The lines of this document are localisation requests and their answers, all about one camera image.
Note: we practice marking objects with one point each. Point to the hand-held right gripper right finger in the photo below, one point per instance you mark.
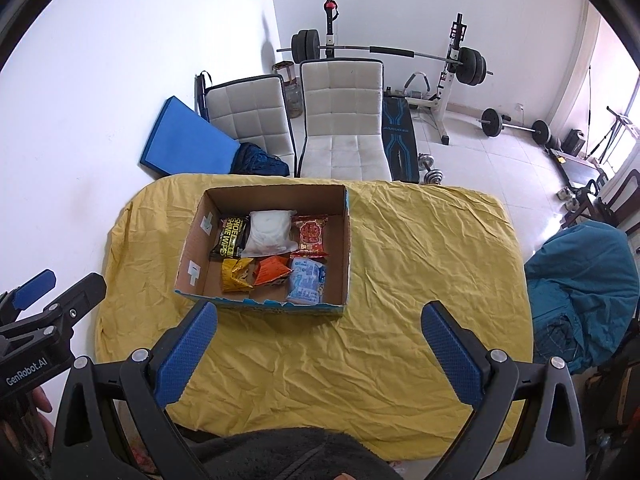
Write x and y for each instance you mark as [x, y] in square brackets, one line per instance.
[450, 355]

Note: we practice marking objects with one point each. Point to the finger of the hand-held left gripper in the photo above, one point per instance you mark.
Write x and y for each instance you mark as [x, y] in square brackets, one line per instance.
[80, 300]
[35, 284]

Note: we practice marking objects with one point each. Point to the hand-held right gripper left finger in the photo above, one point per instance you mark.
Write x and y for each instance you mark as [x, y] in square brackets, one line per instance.
[187, 352]

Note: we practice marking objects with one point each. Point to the yellow snack packet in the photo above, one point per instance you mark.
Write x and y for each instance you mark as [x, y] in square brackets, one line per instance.
[235, 275]

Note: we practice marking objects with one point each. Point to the orange snack packet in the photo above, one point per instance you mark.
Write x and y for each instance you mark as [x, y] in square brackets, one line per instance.
[270, 270]

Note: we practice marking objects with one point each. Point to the black wipes packet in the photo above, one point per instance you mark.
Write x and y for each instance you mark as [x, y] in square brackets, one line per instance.
[230, 237]

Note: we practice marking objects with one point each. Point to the blue and white tissue packet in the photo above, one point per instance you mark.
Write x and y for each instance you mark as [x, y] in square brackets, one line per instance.
[306, 280]

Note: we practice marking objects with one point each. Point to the white soft packet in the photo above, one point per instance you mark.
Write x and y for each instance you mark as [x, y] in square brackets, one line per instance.
[270, 232]

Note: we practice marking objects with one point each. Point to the cardboard box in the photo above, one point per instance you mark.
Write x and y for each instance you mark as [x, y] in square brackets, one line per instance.
[334, 260]

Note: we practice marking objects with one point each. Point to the red patterned snack packet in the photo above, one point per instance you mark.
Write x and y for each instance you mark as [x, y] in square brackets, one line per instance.
[310, 235]

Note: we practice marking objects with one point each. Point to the person's left hand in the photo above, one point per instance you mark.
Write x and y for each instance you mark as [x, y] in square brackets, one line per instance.
[42, 405]

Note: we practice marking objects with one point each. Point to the yellow tablecloth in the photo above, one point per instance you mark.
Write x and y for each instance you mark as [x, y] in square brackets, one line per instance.
[320, 360]

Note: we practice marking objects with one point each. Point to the teal blanket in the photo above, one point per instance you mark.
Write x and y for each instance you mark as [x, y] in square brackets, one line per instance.
[585, 280]

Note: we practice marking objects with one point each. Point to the chrome dumbbell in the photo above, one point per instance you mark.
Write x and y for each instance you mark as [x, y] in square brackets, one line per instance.
[426, 161]
[436, 176]

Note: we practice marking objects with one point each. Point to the blue foam mat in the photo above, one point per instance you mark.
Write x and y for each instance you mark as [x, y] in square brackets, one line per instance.
[187, 140]

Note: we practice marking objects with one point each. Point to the white shoe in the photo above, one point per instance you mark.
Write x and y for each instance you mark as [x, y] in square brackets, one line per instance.
[568, 197]

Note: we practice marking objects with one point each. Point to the dark blue quilted bag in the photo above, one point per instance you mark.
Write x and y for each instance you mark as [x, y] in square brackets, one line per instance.
[260, 162]

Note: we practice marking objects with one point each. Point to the black and blue weight bench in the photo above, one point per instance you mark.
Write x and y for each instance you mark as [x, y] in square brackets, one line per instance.
[397, 140]

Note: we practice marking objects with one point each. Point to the black treadmill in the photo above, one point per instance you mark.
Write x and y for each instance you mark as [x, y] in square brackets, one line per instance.
[580, 167]

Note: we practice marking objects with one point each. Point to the short barbell with black plates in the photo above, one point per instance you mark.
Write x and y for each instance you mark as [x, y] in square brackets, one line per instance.
[492, 121]

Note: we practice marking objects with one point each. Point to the dark wooden chair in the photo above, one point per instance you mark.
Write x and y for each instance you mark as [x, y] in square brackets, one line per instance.
[630, 190]

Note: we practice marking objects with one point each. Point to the low white padded chair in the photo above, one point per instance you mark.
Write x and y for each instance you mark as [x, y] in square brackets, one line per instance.
[250, 115]

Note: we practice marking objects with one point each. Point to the tall white padded chair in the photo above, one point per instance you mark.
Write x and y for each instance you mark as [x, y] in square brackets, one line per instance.
[342, 115]

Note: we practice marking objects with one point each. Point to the clear water jug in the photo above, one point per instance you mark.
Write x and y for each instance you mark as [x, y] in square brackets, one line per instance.
[294, 100]

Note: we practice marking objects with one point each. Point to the white bench press rack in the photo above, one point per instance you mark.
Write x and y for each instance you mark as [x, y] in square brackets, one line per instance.
[452, 67]

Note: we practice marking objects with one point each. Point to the black folding stand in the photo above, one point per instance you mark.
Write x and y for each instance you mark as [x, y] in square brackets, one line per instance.
[622, 125]

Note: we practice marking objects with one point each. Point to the long barbell with black plates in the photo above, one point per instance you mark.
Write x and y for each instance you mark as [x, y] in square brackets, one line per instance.
[350, 50]

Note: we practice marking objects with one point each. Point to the grey curved exercise frame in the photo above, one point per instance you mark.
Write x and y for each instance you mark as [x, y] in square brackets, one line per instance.
[417, 80]

